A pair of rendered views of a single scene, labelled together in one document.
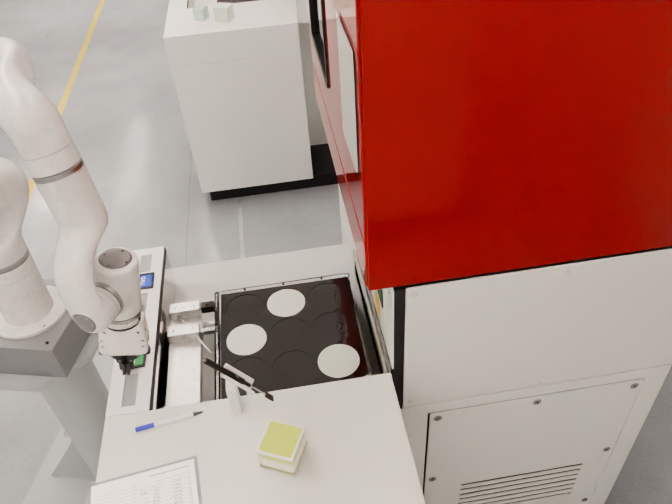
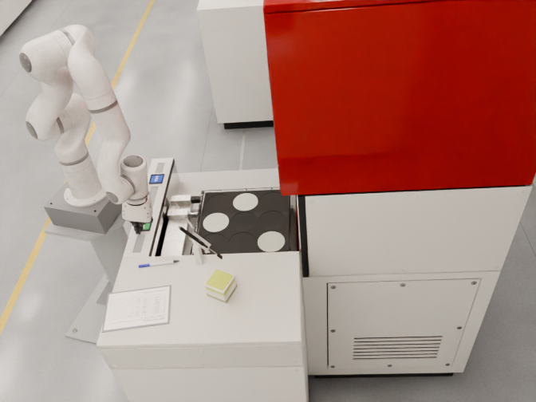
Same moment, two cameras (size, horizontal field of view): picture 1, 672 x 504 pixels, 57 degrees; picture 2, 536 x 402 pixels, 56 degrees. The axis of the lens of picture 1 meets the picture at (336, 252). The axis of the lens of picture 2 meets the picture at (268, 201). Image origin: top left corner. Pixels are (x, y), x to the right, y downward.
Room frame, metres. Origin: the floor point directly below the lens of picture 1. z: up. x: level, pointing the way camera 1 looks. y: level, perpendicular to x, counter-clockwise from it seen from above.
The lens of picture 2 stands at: (-0.28, -0.24, 2.29)
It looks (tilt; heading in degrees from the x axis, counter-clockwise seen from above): 44 degrees down; 12
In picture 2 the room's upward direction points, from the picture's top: 7 degrees counter-clockwise
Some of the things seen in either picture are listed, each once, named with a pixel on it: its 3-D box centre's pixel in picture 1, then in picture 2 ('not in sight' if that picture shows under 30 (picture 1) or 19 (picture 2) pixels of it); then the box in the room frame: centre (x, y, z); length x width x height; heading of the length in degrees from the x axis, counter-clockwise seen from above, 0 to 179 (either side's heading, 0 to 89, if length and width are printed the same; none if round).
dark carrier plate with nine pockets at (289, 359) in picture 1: (289, 333); (243, 222); (1.03, 0.13, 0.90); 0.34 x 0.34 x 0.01; 5
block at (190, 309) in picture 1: (185, 310); (181, 199); (1.14, 0.41, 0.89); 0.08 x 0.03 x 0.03; 96
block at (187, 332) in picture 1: (184, 332); (178, 214); (1.06, 0.40, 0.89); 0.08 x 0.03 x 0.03; 96
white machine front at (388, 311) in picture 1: (362, 235); (299, 162); (1.24, -0.07, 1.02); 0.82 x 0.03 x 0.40; 6
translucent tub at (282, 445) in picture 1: (282, 448); (221, 285); (0.65, 0.13, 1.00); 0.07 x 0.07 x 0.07; 69
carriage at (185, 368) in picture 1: (185, 363); (176, 233); (0.98, 0.39, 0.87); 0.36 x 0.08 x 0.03; 6
